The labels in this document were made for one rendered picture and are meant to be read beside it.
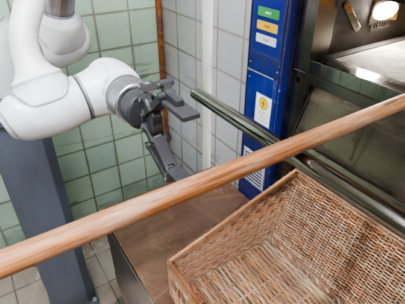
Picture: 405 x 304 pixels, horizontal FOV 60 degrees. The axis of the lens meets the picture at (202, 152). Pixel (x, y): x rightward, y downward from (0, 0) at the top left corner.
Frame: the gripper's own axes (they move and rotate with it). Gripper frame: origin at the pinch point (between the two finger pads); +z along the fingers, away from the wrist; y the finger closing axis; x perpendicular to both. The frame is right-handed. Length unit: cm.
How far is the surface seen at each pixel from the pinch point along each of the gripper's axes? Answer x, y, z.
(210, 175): 1.8, -1.8, 8.9
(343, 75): -53, 2, -12
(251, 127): -15.7, 1.6, -3.2
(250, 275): -26, 60, -9
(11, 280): 44, 120, -104
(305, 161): -15.9, 1.4, 10.4
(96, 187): -8, 88, -112
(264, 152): -8.2, -2.0, 8.6
